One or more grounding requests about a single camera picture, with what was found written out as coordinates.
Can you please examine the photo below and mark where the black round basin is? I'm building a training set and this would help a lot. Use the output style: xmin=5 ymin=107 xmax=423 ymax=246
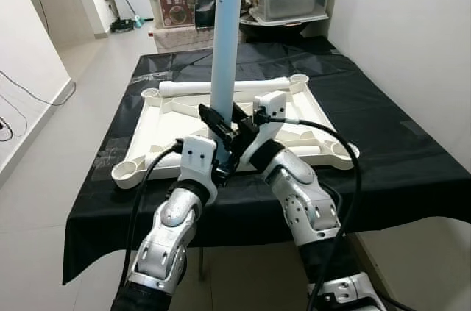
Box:
xmin=239 ymin=10 xmax=325 ymax=40

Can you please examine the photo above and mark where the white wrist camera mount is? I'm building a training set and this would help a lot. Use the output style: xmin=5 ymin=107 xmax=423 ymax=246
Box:
xmin=179 ymin=135 xmax=219 ymax=205
xmin=252 ymin=90 xmax=288 ymax=161

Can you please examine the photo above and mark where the black tablecloth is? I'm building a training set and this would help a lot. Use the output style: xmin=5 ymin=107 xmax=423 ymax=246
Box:
xmin=63 ymin=35 xmax=471 ymax=286

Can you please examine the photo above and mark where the clear plastic film piece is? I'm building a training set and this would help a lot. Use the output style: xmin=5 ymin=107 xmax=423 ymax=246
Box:
xmin=132 ymin=55 xmax=181 ymax=80

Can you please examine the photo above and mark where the white plastic children table top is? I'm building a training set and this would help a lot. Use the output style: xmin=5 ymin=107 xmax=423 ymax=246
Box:
xmin=110 ymin=74 xmax=361 ymax=190

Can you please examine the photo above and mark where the thin black wall cable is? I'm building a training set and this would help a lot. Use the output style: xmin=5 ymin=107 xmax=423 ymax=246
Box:
xmin=0 ymin=68 xmax=77 ymax=108

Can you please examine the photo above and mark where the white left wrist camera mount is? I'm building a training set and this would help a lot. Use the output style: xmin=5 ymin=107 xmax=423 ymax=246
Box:
xmin=179 ymin=135 xmax=219 ymax=205

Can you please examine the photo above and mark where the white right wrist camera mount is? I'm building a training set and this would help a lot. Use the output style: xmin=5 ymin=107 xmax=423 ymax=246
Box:
xmin=252 ymin=90 xmax=288 ymax=161

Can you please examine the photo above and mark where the black robot tether cable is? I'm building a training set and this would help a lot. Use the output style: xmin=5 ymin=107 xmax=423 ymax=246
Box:
xmin=375 ymin=293 xmax=413 ymax=311

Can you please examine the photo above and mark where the beige cloth covered bench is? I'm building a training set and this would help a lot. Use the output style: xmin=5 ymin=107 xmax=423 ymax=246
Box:
xmin=151 ymin=24 xmax=214 ymax=51

